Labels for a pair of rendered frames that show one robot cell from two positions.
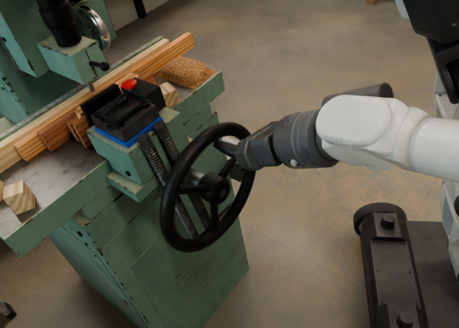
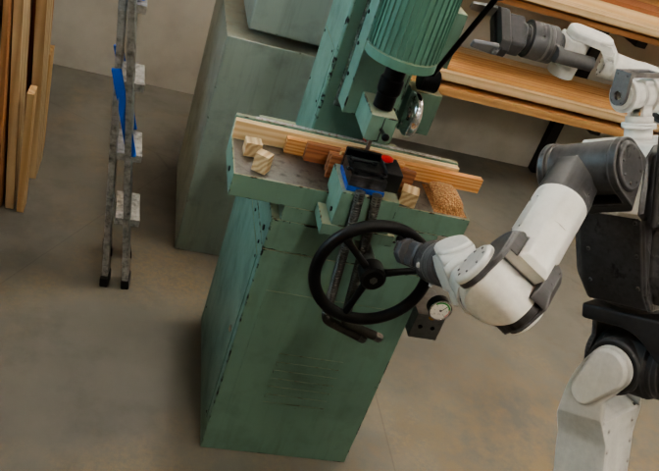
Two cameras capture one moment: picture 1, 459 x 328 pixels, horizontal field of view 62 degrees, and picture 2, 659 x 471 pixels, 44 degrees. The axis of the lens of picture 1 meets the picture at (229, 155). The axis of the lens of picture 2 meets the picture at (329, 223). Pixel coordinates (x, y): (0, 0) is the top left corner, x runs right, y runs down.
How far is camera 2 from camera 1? 1.13 m
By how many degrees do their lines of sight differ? 25
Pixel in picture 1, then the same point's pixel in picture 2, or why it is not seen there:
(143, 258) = (278, 297)
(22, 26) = (365, 75)
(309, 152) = (427, 258)
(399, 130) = (458, 256)
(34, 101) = (325, 127)
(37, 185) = (276, 167)
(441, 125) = not seen: hidden behind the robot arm
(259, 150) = (411, 248)
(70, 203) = (281, 194)
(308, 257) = not seen: outside the picture
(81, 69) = (371, 128)
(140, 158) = (346, 203)
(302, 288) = not seen: outside the picture
